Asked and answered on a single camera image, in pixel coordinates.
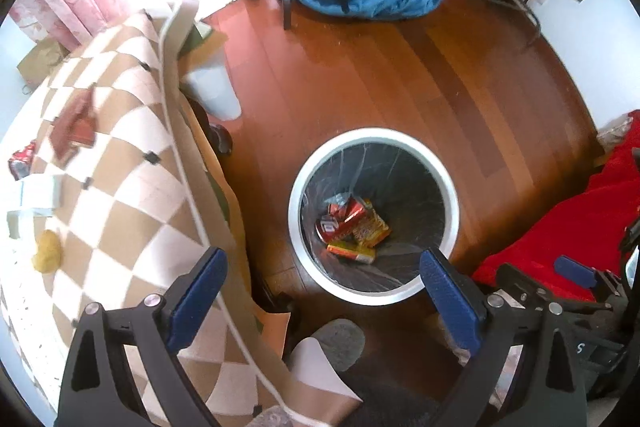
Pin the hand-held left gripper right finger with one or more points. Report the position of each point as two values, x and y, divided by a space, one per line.
450 302

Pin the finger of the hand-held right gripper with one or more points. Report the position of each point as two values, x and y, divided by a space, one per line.
575 270

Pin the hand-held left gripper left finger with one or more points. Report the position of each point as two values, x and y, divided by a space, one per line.
197 299

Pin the white round trash bin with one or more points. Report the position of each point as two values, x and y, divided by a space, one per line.
372 217

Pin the red cloth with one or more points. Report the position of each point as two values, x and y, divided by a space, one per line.
565 232

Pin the orange patterned snack packet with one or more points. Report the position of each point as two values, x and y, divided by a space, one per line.
371 227

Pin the yellow and red box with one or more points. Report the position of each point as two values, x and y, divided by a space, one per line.
351 253

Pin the checkered beige tablecloth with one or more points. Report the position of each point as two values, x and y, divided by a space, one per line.
130 207

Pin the grey slipper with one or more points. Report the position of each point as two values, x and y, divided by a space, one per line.
340 342

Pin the black tablecloth clip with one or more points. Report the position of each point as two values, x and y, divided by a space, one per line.
151 157
145 67
88 182
257 410

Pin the red snack wrapper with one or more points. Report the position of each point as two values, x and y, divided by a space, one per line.
348 214

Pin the clear plastic bag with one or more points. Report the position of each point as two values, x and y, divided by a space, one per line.
617 134

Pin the yellow crumpled ball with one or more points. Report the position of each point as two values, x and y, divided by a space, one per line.
47 252

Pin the white folded paper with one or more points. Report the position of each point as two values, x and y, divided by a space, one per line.
40 194

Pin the pale grey plastic bucket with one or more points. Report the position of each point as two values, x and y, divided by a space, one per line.
215 89

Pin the red and black packet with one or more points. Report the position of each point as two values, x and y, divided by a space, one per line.
21 159

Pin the black clothes rack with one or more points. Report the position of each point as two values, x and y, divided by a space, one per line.
525 7

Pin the white foam board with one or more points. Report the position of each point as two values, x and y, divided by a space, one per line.
179 29

